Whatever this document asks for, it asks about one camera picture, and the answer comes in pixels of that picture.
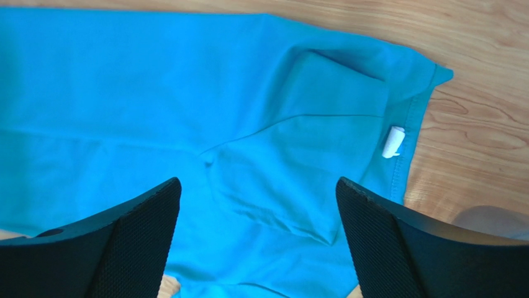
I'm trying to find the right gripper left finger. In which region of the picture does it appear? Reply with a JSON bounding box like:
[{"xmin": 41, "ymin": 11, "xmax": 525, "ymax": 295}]
[{"xmin": 1, "ymin": 178, "xmax": 181, "ymax": 297}]

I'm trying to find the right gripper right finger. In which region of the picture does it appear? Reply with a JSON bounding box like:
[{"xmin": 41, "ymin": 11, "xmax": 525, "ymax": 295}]
[{"xmin": 336, "ymin": 178, "xmax": 528, "ymax": 297}]

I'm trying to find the teal blue t-shirt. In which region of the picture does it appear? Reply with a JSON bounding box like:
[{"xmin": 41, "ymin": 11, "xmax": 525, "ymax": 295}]
[{"xmin": 1, "ymin": 7, "xmax": 453, "ymax": 297}]

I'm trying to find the white clothing tag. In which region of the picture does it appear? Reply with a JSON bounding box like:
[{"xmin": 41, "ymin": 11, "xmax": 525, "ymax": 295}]
[{"xmin": 382, "ymin": 126, "xmax": 406, "ymax": 159}]

